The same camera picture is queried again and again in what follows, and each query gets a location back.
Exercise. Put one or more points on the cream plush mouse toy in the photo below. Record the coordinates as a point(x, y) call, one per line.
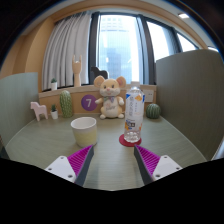
point(110, 100)

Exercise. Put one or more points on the round purple number sign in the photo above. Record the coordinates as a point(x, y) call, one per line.
point(88, 102)

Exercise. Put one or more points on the grey desk partition panel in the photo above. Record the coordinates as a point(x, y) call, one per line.
point(190, 100)

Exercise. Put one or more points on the pink wooden horse figure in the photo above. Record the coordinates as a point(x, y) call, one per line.
point(39, 110)

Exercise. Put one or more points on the small potted plant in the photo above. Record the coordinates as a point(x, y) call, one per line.
point(54, 86)
point(54, 115)

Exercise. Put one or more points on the round green cactus ornament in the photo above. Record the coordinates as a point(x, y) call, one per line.
point(153, 111)

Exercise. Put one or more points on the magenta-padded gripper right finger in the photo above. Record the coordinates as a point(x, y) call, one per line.
point(165, 166)

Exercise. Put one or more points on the wooden hand figure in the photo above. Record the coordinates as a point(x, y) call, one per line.
point(77, 71)

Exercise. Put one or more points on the clear plastic water bottle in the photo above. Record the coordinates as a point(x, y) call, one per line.
point(134, 116)

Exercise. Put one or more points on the pale yellow cup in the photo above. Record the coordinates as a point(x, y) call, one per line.
point(84, 133)

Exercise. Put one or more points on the flat round red coaster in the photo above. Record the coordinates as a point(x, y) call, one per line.
point(122, 141)

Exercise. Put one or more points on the pale green desk partition panel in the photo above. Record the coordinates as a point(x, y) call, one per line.
point(16, 103)

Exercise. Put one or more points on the ceiling lights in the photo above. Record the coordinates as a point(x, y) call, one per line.
point(183, 15)

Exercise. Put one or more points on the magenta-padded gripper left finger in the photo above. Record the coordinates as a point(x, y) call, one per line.
point(61, 166)

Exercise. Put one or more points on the white wall socket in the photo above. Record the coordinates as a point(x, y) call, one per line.
point(149, 95)

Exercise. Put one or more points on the grey window curtain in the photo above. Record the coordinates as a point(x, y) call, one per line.
point(66, 50)

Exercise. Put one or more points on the tall green cactus ornament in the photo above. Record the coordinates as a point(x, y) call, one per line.
point(66, 105)

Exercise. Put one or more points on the black horse figure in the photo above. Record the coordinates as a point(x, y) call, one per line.
point(100, 74)

